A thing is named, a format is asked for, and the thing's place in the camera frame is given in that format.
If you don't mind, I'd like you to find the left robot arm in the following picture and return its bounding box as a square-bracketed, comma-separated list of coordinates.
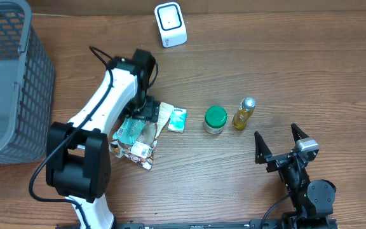
[45, 49, 160, 228]

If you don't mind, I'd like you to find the white barcode scanner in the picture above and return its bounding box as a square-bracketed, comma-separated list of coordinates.
[154, 2, 187, 48]

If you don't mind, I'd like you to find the grey plastic shopping basket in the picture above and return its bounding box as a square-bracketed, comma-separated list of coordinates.
[0, 0, 55, 164]

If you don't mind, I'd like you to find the yellow oil bottle silver cap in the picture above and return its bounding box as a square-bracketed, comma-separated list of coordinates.
[232, 97, 257, 130]

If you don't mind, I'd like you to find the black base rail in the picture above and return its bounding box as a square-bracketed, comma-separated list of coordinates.
[55, 218, 339, 229]

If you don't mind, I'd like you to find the brown Pantree snack bag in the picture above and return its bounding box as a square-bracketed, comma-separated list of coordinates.
[109, 102, 174, 170]

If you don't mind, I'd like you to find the green lid white jar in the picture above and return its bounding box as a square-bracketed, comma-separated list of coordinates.
[203, 106, 227, 134]

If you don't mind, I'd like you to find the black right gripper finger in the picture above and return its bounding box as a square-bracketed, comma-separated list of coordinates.
[254, 131, 272, 164]
[291, 123, 309, 142]

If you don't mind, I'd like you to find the teal Kleenex tissue pack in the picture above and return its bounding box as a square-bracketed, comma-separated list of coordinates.
[168, 108, 187, 133]

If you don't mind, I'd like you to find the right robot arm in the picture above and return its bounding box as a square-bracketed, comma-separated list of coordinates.
[250, 123, 338, 229]

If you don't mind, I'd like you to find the teal wet wipes pack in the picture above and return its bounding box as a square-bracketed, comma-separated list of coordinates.
[112, 118, 146, 145]

